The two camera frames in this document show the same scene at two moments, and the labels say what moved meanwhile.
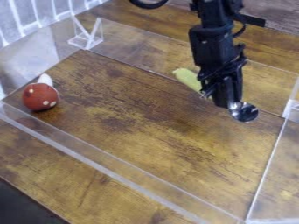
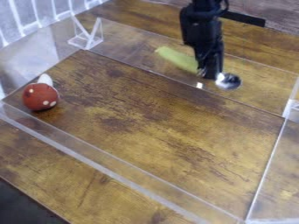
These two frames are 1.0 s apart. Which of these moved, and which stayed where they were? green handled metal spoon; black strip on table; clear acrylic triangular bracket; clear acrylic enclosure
Moved: green handled metal spoon
Stayed: clear acrylic triangular bracket; black strip on table; clear acrylic enclosure
